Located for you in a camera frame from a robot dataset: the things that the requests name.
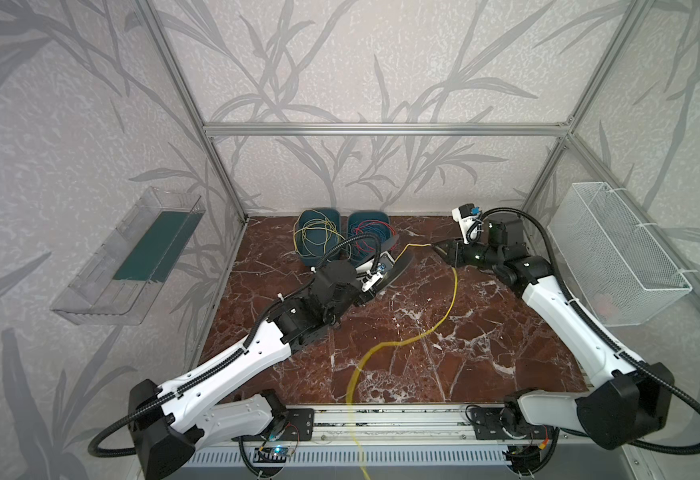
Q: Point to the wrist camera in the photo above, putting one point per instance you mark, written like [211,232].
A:
[366,269]
[468,217]

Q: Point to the teal plastic bin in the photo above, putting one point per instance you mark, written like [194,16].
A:
[373,222]
[315,233]

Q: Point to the white wire mesh basket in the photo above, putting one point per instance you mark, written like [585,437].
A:
[609,250]

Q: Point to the aluminium frame crossbar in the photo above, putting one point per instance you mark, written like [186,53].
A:
[270,129]

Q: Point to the pink object in basket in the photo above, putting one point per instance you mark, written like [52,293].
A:
[604,307]

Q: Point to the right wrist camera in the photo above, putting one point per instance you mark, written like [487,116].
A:
[468,217]

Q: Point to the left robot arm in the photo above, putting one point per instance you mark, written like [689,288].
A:
[196,391]

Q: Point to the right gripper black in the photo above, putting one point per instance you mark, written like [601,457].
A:
[457,253]

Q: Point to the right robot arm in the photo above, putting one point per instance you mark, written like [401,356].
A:
[629,398]

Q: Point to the small green circuit board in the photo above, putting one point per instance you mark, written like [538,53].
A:
[278,454]

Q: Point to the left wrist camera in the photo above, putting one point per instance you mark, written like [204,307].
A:
[366,269]

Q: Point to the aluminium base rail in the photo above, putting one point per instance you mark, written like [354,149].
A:
[386,426]

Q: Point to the clear plastic wall tray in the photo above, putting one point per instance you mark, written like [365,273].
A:
[118,285]

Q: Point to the grey perforated cable spool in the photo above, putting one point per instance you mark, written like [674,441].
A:
[395,268]

